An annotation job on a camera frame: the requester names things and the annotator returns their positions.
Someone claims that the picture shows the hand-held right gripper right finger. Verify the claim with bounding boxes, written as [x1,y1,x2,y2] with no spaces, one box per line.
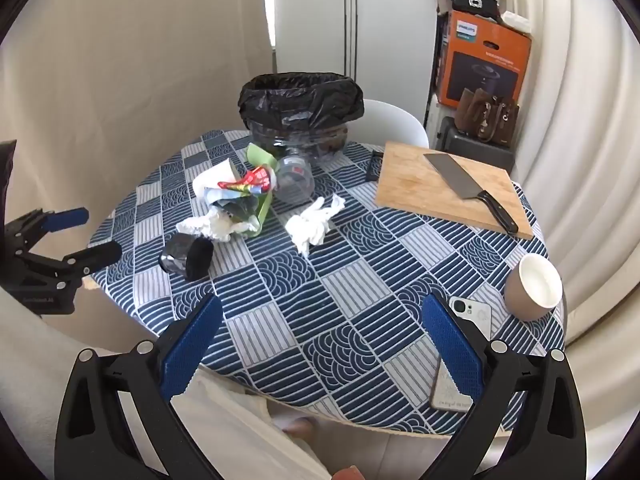
[421,292,588,480]

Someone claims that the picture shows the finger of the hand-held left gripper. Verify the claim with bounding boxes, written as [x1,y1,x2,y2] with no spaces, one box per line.
[7,207,90,252]
[15,241,123,286]

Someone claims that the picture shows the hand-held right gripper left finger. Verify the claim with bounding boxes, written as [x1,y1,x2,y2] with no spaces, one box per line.
[54,294,223,480]

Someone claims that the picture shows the white tissue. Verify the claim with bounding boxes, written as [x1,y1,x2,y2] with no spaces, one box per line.
[285,194,346,257]
[176,210,261,243]

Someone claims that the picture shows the green plastic tray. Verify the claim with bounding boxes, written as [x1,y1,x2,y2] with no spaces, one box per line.
[245,142,278,236]

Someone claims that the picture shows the trash bin with black bag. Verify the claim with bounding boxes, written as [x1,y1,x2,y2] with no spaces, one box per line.
[238,73,365,161]

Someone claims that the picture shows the white smartphone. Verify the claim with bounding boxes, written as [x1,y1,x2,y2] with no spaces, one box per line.
[429,296,493,413]

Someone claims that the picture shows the person's white clothing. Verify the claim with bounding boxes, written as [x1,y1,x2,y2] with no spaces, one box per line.
[0,285,331,480]

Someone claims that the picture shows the beige ceramic cup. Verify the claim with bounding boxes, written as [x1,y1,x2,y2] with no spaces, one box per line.
[504,253,563,322]

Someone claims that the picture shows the white paper cup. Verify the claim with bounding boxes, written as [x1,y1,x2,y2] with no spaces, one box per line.
[192,157,241,206]

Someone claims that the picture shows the blue patterned tablecloth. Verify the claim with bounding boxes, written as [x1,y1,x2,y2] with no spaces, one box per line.
[89,130,568,436]

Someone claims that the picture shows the beige backdrop cloth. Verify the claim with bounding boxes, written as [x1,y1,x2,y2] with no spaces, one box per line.
[0,0,276,321]

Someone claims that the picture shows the dark crumpled wrapper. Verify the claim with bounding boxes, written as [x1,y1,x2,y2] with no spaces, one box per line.
[214,196,262,222]

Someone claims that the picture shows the wooden cutting board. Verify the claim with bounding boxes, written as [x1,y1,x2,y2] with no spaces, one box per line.
[375,141,535,241]

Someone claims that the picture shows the colourful snack wrapper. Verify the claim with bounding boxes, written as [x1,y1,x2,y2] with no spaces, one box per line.
[215,167,278,196]

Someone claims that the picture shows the clear plastic cup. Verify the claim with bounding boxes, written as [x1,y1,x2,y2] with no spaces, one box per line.
[275,152,316,205]

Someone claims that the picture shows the grey suitcase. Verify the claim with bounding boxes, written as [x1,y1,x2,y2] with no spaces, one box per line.
[436,117,516,173]

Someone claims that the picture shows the small black holder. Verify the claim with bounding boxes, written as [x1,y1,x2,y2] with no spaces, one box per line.
[364,149,385,183]

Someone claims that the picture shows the brown handbag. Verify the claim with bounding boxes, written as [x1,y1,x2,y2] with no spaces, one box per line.
[454,88,521,147]

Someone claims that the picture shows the white chair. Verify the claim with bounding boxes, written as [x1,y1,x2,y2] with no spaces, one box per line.
[361,99,430,150]

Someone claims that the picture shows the white curtain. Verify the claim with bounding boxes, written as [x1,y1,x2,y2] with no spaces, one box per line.
[500,0,640,351]

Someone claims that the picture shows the orange cardboard box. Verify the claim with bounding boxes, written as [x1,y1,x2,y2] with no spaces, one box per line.
[434,10,532,111]

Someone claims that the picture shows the white wardrobe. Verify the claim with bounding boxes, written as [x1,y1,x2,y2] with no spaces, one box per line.
[262,0,441,126]

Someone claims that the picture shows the black bag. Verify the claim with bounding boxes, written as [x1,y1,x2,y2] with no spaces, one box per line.
[434,0,501,23]

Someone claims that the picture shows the cleaver with black handle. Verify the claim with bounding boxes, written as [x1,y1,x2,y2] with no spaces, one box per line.
[424,153,519,235]

